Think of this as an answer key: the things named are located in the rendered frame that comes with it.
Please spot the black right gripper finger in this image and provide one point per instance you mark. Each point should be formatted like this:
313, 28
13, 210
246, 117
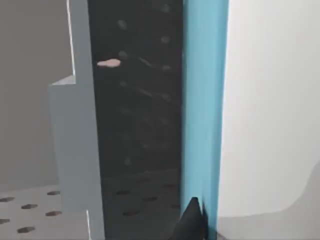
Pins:
191, 225

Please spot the light blue rack panel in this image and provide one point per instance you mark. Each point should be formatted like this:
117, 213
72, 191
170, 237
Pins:
203, 100

